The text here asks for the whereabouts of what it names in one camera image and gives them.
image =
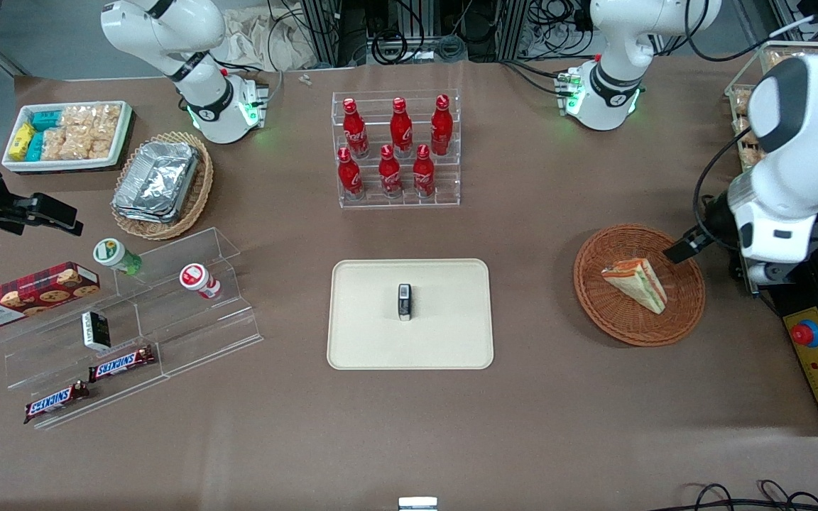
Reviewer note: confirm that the green-lidded small bottle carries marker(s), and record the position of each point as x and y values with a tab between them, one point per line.
114	255

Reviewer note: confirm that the clear acrylic bottle rack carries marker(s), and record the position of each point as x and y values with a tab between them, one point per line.
375	106

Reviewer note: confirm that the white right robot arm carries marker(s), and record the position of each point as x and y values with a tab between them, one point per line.
167	28

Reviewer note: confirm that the oval tan wicker basket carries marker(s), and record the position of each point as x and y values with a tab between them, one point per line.
192	206

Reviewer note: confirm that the red cola bottle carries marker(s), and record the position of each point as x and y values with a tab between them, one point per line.
423	176
349	177
400	131
356	135
390	176
442	128

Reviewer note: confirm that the clear crate of snacks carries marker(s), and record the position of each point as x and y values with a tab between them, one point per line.
743	106

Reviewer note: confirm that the red tartan cookie box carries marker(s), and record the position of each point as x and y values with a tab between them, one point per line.
25	294

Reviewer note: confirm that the stacked foil containers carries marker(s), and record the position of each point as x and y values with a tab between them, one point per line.
157	181

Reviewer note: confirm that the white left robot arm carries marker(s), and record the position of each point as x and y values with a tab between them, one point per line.
799	106

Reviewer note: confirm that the crumpled beige cloth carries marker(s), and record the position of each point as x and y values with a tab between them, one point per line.
260	39

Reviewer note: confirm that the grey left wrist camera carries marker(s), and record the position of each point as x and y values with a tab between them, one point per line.
771	273

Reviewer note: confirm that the yellow snack packet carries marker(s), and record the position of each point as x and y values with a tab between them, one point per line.
21	142

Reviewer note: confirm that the teal snack packet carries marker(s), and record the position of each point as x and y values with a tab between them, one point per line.
35	147
47	120

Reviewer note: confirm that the triangle sandwich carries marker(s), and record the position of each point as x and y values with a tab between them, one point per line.
640	284

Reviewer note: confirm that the clear bag of crackers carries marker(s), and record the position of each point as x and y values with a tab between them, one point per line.
75	145
93	119

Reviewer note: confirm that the beige plastic tray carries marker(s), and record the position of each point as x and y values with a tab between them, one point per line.
366	333

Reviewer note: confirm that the clear acrylic step shelf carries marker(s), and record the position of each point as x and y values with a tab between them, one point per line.
196	333

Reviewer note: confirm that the aluminium frame rack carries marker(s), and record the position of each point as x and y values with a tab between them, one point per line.
327	28
522	28

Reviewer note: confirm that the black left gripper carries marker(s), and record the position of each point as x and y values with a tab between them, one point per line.
718	221

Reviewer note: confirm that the round brown wicker basket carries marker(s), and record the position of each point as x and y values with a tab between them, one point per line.
615	323

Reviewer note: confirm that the small white grey device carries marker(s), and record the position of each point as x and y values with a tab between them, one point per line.
417	504

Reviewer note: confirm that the white rectangular bin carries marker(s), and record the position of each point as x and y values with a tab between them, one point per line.
68	165

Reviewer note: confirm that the red-lidded small bottle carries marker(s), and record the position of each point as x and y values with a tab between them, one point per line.
197	279

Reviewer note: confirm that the small black white box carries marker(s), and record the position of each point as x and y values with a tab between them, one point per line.
96	331

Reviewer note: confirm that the brown Snickers bar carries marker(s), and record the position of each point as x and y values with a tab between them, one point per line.
121	365
55	402

